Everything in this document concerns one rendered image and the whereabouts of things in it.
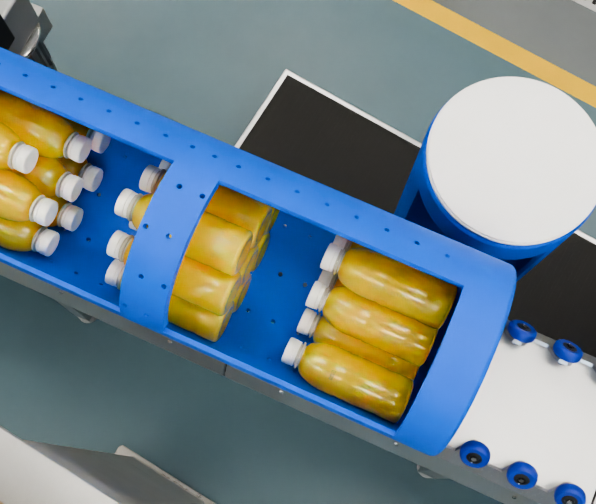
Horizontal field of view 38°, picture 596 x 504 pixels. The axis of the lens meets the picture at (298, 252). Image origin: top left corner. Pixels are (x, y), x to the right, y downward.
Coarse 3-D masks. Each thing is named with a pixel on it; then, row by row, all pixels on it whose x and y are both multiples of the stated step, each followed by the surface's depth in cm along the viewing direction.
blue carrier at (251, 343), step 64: (0, 64) 116; (128, 128) 113; (192, 192) 109; (256, 192) 110; (320, 192) 114; (0, 256) 119; (64, 256) 132; (128, 256) 109; (320, 256) 133; (448, 256) 111; (256, 320) 132; (448, 320) 131; (448, 384) 104
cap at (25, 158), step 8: (24, 144) 119; (16, 152) 117; (24, 152) 117; (32, 152) 118; (16, 160) 117; (24, 160) 117; (32, 160) 119; (16, 168) 118; (24, 168) 118; (32, 168) 120
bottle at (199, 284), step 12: (132, 240) 119; (120, 252) 119; (192, 264) 117; (180, 276) 117; (192, 276) 117; (204, 276) 117; (216, 276) 117; (228, 276) 117; (240, 276) 119; (180, 288) 117; (192, 288) 117; (204, 288) 116; (216, 288) 116; (228, 288) 116; (192, 300) 118; (204, 300) 117; (216, 300) 116; (228, 300) 120; (216, 312) 118
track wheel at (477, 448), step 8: (464, 448) 126; (472, 448) 126; (480, 448) 126; (488, 448) 127; (464, 456) 127; (472, 456) 127; (480, 456) 126; (488, 456) 126; (472, 464) 127; (480, 464) 127
